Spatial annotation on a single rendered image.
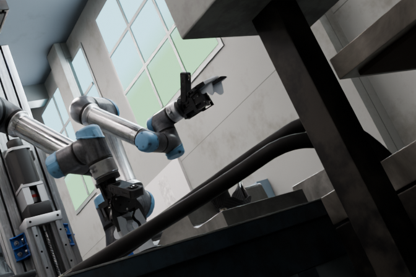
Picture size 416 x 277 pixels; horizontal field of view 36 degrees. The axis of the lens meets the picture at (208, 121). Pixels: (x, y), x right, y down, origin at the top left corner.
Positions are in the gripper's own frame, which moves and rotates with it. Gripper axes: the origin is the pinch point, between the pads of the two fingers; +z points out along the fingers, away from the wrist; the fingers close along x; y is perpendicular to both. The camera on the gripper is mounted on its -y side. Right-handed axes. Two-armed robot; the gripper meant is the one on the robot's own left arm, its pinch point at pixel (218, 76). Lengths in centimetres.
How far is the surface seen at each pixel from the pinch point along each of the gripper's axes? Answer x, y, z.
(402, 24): 87, 34, 75
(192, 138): -301, -44, -181
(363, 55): 83, 35, 65
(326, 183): 44, 53, 32
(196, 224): 81, 48, 12
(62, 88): -388, -196, -353
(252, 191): 61, 46, 19
